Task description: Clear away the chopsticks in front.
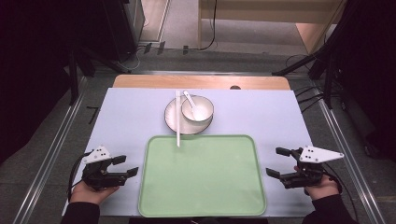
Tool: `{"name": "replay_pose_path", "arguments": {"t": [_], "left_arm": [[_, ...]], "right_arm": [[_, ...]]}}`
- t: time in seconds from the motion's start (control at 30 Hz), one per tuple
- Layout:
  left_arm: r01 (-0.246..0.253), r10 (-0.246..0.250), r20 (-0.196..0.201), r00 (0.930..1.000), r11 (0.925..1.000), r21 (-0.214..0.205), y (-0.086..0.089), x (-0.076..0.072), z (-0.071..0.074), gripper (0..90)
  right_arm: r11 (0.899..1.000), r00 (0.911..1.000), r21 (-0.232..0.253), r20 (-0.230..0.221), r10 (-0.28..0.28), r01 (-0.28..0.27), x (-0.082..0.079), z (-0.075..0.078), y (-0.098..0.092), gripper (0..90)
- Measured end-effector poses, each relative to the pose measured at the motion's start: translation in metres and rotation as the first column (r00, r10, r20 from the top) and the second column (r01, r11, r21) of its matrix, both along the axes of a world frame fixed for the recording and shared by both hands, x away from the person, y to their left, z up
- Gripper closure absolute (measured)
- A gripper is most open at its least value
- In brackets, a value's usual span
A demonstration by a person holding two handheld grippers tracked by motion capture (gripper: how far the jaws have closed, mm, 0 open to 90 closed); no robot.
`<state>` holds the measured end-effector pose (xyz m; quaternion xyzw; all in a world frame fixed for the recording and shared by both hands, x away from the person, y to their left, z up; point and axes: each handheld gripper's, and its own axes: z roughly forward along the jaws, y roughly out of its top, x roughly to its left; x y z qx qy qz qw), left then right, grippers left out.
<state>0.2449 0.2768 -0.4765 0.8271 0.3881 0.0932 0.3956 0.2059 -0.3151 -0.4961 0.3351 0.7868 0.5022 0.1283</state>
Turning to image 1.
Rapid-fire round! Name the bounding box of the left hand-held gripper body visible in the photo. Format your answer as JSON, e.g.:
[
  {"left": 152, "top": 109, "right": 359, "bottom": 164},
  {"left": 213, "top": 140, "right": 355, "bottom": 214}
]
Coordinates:
[{"left": 81, "top": 145, "right": 129, "bottom": 191}]

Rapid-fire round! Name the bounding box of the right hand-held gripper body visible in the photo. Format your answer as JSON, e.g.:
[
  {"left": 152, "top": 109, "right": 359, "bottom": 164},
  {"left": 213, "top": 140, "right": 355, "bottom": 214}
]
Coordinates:
[{"left": 279, "top": 145, "right": 345, "bottom": 189}]

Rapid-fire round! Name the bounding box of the person's left hand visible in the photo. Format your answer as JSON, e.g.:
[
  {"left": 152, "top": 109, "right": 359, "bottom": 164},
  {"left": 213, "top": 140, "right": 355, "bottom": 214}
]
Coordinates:
[{"left": 70, "top": 180, "right": 120, "bottom": 205}]

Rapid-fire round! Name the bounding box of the person's right hand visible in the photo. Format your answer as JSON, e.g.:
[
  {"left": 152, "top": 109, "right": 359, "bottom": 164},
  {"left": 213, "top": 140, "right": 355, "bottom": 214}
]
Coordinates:
[{"left": 293, "top": 165, "right": 340, "bottom": 201}]

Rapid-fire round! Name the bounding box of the light blue table mat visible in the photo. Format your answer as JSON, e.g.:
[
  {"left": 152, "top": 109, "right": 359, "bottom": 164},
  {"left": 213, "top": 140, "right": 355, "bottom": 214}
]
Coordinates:
[{"left": 62, "top": 87, "right": 316, "bottom": 217}]

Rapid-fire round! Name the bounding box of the white plate with dark rim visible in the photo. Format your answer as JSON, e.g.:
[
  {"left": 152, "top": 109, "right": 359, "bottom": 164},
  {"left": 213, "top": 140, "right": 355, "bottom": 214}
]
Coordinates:
[{"left": 163, "top": 94, "right": 215, "bottom": 135}]

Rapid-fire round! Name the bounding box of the green plastic tray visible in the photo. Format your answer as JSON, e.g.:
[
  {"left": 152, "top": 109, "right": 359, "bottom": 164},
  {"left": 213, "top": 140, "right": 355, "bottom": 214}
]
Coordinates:
[{"left": 137, "top": 133, "right": 267, "bottom": 218}]

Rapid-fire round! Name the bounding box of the white bowl with dark rim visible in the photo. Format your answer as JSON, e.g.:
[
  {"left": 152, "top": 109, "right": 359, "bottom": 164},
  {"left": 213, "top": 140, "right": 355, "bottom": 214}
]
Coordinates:
[{"left": 180, "top": 95, "right": 215, "bottom": 123}]

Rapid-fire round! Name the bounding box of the white ceramic spoon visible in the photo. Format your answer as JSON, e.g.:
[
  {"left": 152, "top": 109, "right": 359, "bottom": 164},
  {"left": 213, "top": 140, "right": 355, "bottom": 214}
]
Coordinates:
[{"left": 182, "top": 90, "right": 204, "bottom": 121}]

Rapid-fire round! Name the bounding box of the black stand leg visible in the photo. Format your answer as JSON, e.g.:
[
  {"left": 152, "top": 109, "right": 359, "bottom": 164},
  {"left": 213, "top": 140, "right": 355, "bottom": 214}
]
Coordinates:
[{"left": 66, "top": 46, "right": 127, "bottom": 106}]

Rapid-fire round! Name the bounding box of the black tripod stand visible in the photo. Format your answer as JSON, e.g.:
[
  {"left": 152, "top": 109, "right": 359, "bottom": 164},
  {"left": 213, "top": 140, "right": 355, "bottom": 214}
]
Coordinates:
[{"left": 271, "top": 0, "right": 356, "bottom": 110}]

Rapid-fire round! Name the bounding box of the black cabinet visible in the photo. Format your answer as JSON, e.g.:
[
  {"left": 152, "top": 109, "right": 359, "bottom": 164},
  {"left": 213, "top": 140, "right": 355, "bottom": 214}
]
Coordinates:
[{"left": 102, "top": 0, "right": 146, "bottom": 62}]

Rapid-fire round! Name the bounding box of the light wooden bench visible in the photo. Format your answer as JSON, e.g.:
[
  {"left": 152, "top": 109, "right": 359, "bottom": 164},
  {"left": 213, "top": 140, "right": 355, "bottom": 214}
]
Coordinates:
[{"left": 198, "top": 0, "right": 347, "bottom": 54}]

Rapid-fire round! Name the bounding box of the left hand-held gripper cable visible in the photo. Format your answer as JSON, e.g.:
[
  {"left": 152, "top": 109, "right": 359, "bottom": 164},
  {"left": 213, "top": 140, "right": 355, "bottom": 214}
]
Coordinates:
[{"left": 67, "top": 150, "right": 94, "bottom": 202}]

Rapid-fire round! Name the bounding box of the hand-held gripper cable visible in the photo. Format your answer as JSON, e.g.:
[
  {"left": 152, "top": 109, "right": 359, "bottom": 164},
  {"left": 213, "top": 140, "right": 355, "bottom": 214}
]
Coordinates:
[
  {"left": 322, "top": 162, "right": 359, "bottom": 220},
  {"left": 67, "top": 150, "right": 94, "bottom": 202}
]

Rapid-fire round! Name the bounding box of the right hand-held gripper cable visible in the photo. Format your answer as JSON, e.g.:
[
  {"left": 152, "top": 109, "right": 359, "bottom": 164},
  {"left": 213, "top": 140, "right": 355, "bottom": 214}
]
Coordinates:
[{"left": 322, "top": 162, "right": 359, "bottom": 220}]

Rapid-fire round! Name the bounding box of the metal floor rail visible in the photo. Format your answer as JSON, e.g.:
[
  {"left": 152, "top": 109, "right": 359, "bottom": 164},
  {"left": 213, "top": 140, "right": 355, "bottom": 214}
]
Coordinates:
[
  {"left": 311, "top": 81, "right": 387, "bottom": 224},
  {"left": 12, "top": 76, "right": 89, "bottom": 224}
]

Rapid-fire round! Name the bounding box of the black angled floor bracket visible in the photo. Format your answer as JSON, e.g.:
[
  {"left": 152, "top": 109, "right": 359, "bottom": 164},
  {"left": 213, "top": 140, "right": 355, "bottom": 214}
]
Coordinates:
[{"left": 86, "top": 105, "right": 100, "bottom": 125}]

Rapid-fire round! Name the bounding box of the bundle of black floor cables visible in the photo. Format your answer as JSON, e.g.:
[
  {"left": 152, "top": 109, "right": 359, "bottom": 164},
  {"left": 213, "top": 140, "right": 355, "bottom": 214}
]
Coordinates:
[{"left": 284, "top": 54, "right": 326, "bottom": 114}]

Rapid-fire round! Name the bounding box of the white floor cable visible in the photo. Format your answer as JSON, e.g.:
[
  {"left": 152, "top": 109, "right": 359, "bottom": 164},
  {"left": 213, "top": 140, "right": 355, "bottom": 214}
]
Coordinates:
[{"left": 117, "top": 46, "right": 148, "bottom": 71}]

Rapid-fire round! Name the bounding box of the black hanging cable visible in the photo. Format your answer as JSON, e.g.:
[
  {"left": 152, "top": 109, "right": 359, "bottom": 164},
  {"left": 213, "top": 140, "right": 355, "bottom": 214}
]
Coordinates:
[{"left": 199, "top": 0, "right": 218, "bottom": 51}]

